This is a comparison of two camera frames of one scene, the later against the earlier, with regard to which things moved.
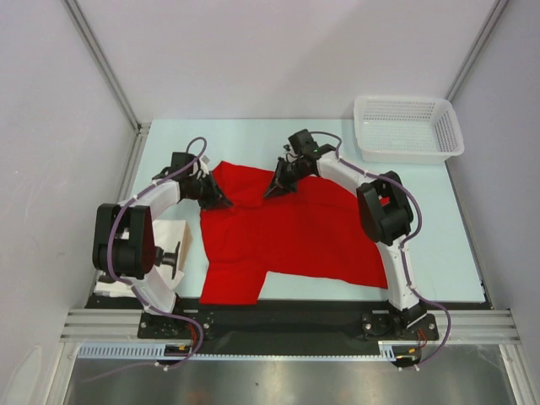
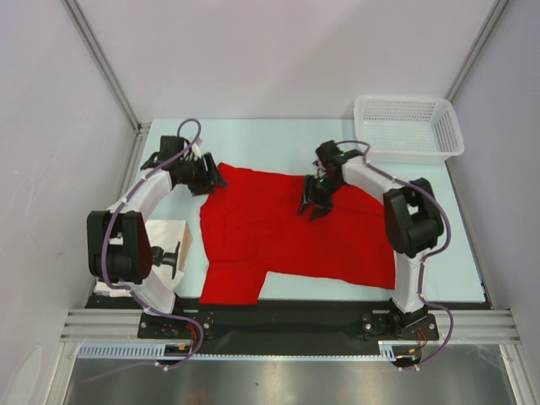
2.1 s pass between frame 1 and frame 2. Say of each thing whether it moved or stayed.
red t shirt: stayed
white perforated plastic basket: stayed
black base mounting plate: stayed
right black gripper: moved
